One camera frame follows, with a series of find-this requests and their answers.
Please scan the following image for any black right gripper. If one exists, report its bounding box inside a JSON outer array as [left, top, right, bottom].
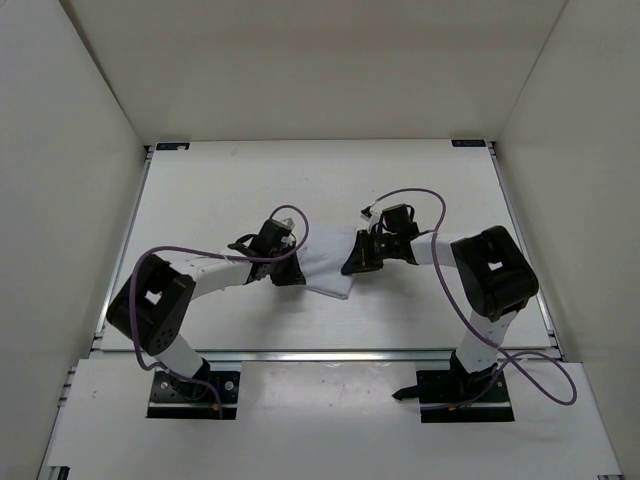
[[341, 229, 399, 274]]

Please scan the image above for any white skirt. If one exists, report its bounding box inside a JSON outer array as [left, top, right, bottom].
[[297, 225, 357, 300]]

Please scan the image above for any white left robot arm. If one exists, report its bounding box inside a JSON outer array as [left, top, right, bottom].
[[106, 218, 306, 398]]

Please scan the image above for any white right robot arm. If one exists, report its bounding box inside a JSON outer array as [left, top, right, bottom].
[[341, 204, 539, 401]]

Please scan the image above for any right blue corner label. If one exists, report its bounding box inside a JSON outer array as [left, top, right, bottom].
[[451, 139, 486, 148]]

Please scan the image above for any blue corner label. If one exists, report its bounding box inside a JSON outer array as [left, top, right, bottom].
[[451, 139, 486, 148], [155, 142, 190, 151]]

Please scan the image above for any left blue corner label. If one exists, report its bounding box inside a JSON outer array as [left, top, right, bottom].
[[155, 142, 190, 151]]

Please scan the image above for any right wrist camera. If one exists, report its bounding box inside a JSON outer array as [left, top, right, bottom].
[[360, 204, 381, 231]]

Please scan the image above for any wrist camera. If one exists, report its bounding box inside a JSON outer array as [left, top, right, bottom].
[[360, 204, 381, 231], [278, 217, 296, 231]]

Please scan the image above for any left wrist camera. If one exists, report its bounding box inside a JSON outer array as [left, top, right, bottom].
[[278, 217, 296, 231]]

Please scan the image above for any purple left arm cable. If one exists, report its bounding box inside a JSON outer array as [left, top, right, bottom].
[[128, 204, 310, 416]]

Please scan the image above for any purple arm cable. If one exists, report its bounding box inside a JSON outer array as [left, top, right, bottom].
[[128, 204, 310, 416], [369, 187, 577, 416]]

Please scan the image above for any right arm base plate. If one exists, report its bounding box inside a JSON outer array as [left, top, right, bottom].
[[392, 370, 515, 424]]

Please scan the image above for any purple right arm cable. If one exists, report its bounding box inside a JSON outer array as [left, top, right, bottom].
[[369, 187, 577, 416]]

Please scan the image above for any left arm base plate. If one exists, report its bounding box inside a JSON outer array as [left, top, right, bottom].
[[146, 363, 241, 421]]

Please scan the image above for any aluminium rail across table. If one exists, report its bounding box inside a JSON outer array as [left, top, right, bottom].
[[99, 347, 564, 364]]

